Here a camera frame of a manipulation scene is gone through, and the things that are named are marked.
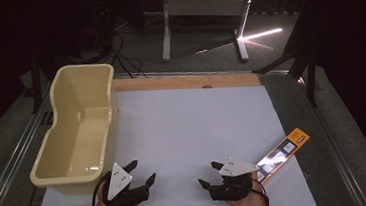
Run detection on metal floor rail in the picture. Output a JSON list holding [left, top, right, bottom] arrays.
[[0, 88, 62, 206], [296, 70, 366, 206]]

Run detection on white metal stand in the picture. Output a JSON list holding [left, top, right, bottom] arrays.
[[157, 0, 263, 70]]

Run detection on black metal stand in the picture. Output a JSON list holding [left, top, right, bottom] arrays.
[[246, 0, 327, 112]]

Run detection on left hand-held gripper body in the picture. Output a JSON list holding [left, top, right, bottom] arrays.
[[98, 159, 152, 206]]

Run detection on cream plastic tub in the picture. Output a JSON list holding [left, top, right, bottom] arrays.
[[20, 61, 126, 199]]

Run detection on wooden board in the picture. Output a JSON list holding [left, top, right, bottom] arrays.
[[112, 65, 263, 100]]

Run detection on person's right hand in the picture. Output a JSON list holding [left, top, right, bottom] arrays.
[[225, 170, 270, 206]]

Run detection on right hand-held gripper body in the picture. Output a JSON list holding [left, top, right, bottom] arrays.
[[205, 156, 264, 204]]

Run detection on orange packet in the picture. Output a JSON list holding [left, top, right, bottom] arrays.
[[253, 126, 314, 186]]

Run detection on black floor cables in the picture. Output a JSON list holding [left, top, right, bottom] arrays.
[[107, 29, 149, 81]]

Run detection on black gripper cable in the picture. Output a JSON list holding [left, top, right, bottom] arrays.
[[251, 175, 271, 206], [88, 171, 115, 206]]

